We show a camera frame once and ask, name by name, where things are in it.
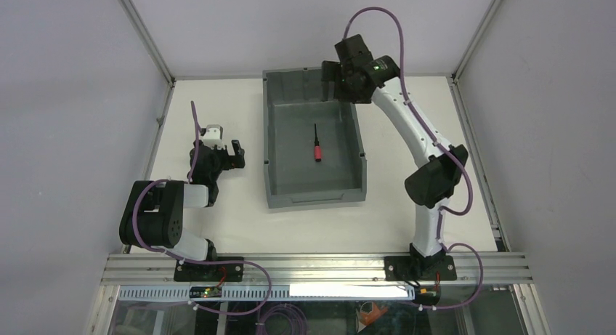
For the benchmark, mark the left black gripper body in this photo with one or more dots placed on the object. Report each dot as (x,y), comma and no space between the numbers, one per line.
(229,158)

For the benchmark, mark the grey plastic storage bin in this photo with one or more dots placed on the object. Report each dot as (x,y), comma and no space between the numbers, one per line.
(292,104)

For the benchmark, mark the aluminium extrusion rail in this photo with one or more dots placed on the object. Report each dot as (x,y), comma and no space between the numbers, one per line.
(500,268)

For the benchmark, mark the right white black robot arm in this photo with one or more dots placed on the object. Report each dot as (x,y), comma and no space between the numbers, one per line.
(440,164)

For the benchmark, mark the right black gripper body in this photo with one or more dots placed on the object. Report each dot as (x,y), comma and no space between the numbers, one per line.
(332,77)

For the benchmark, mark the red handled black screwdriver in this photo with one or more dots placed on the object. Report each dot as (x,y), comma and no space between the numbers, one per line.
(317,148)

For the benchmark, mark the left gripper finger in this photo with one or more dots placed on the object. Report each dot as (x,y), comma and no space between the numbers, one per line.
(238,161)
(236,146)

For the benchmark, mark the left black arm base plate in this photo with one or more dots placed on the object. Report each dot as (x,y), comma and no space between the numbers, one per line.
(230,269)

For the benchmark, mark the orange object under table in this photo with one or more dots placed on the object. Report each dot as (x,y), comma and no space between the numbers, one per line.
(369,312)

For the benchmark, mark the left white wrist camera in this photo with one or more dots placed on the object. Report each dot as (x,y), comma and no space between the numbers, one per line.
(211,136)

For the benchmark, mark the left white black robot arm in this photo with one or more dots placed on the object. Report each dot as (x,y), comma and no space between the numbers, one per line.
(153,217)

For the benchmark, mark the small green circuit board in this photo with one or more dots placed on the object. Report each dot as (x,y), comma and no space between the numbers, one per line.
(204,292)

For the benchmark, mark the white slotted cable duct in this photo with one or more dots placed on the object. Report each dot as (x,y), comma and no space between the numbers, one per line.
(293,292)

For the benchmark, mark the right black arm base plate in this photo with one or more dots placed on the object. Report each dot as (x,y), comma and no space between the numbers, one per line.
(408,268)

